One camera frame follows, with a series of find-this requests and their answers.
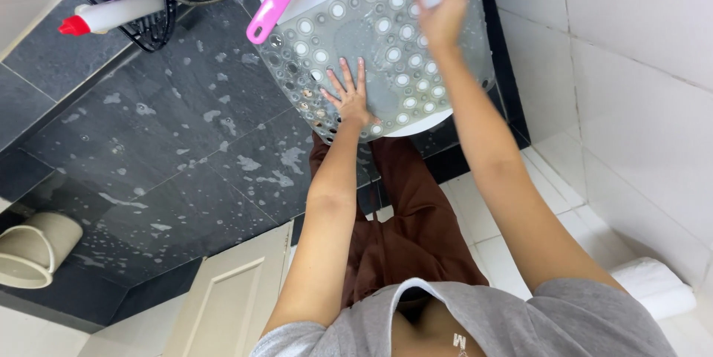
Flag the person's right hand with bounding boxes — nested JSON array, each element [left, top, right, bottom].
[[416, 0, 475, 52]]

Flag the person's left hand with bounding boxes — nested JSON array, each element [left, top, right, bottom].
[[320, 58, 383, 127]]

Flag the clear suction cup bath mat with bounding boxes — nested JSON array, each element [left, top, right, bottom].
[[256, 0, 497, 145]]

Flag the brown trousers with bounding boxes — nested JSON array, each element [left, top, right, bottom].
[[309, 133, 491, 309]]

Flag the white bottle with red cap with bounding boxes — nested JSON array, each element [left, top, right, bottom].
[[58, 0, 167, 37]]

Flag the grey shirt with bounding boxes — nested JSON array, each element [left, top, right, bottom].
[[250, 277, 678, 357]]

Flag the white paper roll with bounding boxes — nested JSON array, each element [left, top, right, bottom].
[[609, 257, 697, 322]]

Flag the cream panelled door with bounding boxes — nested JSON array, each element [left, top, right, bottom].
[[162, 220, 294, 357]]

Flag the beige plastic bin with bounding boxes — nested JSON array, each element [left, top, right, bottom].
[[0, 212, 84, 290]]

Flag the black wire rack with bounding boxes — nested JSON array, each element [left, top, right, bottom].
[[84, 0, 179, 53]]

